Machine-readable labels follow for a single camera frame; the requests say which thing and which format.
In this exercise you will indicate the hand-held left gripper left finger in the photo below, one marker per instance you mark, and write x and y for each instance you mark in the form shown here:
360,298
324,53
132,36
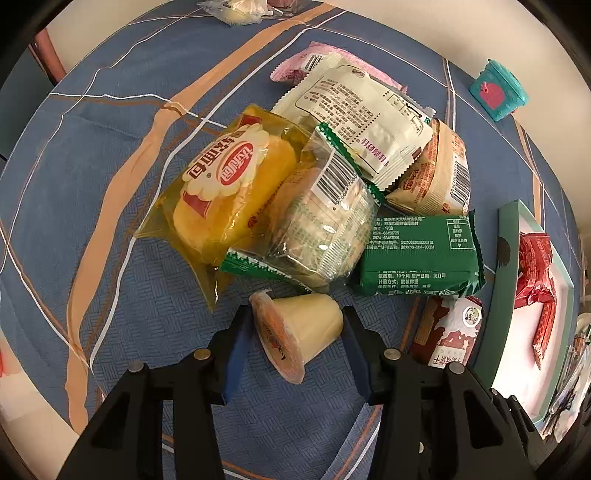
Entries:
235,353

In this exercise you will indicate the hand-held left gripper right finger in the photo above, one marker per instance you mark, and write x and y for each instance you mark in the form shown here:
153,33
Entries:
355,353

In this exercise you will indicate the yellow jelly cup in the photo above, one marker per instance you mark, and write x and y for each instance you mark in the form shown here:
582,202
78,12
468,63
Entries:
300,327

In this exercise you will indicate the red and white biscuit packet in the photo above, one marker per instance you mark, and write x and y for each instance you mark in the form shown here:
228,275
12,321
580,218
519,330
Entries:
455,332

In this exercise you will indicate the green snack packet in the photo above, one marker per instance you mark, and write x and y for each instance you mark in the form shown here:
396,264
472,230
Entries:
415,249

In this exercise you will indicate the clear green-edged cake packet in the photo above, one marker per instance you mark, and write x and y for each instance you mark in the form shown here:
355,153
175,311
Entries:
318,221

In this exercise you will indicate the teal-rimmed white tray box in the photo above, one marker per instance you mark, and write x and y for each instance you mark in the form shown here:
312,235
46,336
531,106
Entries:
508,300

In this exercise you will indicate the yellow bread packet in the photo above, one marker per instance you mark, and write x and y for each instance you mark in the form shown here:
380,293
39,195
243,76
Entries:
221,184

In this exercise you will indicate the orange sandwich cake packet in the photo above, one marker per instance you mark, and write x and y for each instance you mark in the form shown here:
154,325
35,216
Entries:
434,175

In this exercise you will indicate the white snack packet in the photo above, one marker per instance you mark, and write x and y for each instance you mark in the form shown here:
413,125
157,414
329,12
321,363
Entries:
351,101

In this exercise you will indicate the blue plaid tablecloth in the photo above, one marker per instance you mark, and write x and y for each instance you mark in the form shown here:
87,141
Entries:
115,323

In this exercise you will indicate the red snack packet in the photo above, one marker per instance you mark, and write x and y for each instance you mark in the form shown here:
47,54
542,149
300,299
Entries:
535,267

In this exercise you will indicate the pile of printed papers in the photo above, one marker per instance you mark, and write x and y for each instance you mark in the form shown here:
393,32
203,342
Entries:
572,369

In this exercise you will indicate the pink snack packet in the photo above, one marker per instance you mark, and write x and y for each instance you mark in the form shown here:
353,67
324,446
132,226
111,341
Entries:
300,64

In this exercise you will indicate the small teal box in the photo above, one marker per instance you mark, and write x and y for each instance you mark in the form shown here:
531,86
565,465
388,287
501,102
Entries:
498,90

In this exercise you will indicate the small clear candy packet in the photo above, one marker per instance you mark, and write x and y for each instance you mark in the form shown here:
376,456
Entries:
235,13

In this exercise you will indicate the brown wooden chair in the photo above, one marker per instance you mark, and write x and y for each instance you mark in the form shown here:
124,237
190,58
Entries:
48,60

